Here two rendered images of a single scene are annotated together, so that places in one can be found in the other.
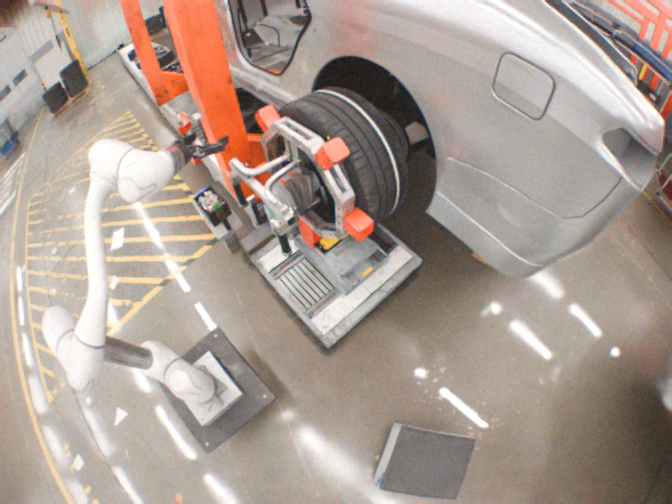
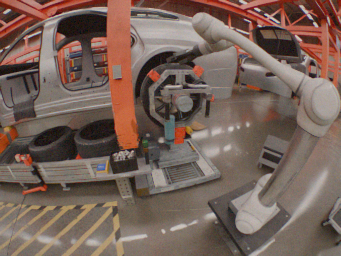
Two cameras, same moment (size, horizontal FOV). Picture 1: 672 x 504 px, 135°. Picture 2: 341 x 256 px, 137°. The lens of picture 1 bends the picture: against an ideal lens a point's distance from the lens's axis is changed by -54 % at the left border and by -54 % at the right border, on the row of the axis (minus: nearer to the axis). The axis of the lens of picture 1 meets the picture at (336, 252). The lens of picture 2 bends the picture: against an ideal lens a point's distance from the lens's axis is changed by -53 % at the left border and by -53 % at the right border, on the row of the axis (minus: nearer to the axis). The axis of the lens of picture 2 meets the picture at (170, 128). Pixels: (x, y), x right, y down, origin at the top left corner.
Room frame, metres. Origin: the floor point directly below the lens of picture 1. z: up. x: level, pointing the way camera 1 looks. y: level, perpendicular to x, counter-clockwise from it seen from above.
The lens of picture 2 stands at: (0.45, 1.31, 1.17)
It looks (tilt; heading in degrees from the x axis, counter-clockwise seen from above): 26 degrees down; 294
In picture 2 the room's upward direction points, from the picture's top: straight up
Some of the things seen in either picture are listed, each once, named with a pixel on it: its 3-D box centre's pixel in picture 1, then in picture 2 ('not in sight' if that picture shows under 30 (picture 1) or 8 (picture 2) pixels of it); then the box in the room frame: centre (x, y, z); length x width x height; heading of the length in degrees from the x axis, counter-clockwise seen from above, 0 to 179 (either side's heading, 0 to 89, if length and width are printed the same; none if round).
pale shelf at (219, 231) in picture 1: (215, 211); (123, 168); (1.11, 0.72, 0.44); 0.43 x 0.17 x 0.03; 39
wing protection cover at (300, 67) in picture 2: not in sight; (296, 72); (-1.21, -2.16, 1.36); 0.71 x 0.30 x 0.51; 39
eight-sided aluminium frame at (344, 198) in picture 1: (304, 181); (178, 99); (0.88, 0.12, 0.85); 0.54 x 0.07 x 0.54; 39
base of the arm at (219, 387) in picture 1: (205, 390); not in sight; (0.07, 0.66, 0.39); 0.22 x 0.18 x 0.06; 54
